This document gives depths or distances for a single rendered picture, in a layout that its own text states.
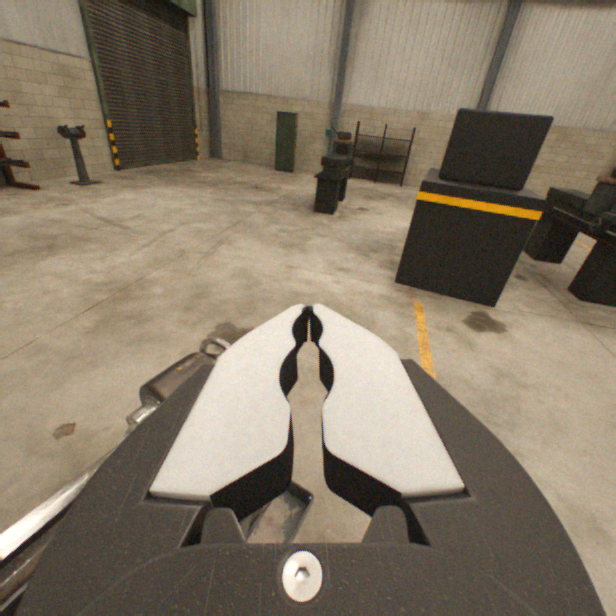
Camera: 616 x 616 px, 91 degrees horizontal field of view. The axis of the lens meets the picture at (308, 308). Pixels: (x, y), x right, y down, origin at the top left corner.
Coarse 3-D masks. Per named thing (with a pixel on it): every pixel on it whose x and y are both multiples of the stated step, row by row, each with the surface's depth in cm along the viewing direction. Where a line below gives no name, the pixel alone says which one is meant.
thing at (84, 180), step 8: (64, 128) 608; (72, 128) 627; (80, 128) 643; (64, 136) 617; (72, 136) 630; (80, 136) 631; (72, 144) 637; (80, 152) 650; (80, 160) 654; (80, 168) 660; (80, 176) 667; (88, 176) 679; (80, 184) 663; (88, 184) 672
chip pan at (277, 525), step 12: (288, 492) 107; (276, 504) 103; (288, 504) 103; (300, 504) 104; (264, 516) 99; (276, 516) 100; (288, 516) 100; (300, 516) 100; (264, 528) 96; (276, 528) 97; (288, 528) 97; (252, 540) 93; (264, 540) 94; (276, 540) 94; (288, 540) 94
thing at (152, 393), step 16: (176, 368) 69; (192, 368) 69; (144, 384) 65; (160, 384) 64; (176, 384) 65; (144, 400) 66; (160, 400) 63; (128, 416) 62; (144, 416) 62; (128, 432) 61
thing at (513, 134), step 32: (480, 128) 323; (512, 128) 313; (544, 128) 304; (448, 160) 346; (480, 160) 335; (512, 160) 325; (448, 192) 325; (480, 192) 315; (512, 192) 315; (416, 224) 352; (448, 224) 339; (480, 224) 328; (512, 224) 317; (416, 256) 368; (448, 256) 354; (480, 256) 342; (512, 256) 330; (448, 288) 371; (480, 288) 357
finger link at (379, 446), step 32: (320, 320) 11; (320, 352) 10; (352, 352) 10; (384, 352) 9; (352, 384) 8; (384, 384) 8; (352, 416) 7; (384, 416) 7; (416, 416) 7; (352, 448) 7; (384, 448) 7; (416, 448) 7; (352, 480) 7; (384, 480) 6; (416, 480) 6; (448, 480) 6
